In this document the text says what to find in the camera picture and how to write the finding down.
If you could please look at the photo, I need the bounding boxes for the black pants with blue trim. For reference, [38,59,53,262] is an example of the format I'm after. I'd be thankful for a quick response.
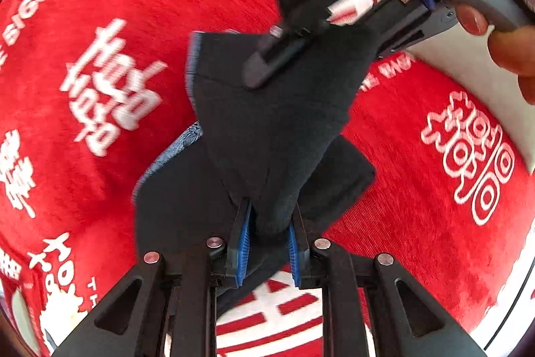
[131,22,377,316]

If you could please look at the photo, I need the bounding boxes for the person's right hand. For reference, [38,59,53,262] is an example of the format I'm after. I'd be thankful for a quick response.
[453,3,535,104]

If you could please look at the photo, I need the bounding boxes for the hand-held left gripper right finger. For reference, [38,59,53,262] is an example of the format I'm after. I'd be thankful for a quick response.
[288,204,488,357]

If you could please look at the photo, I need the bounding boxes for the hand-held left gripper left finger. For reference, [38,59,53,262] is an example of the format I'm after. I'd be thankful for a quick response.
[52,200,253,357]

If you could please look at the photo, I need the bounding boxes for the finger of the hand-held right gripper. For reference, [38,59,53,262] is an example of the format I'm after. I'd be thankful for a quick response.
[242,18,335,91]
[375,0,458,61]

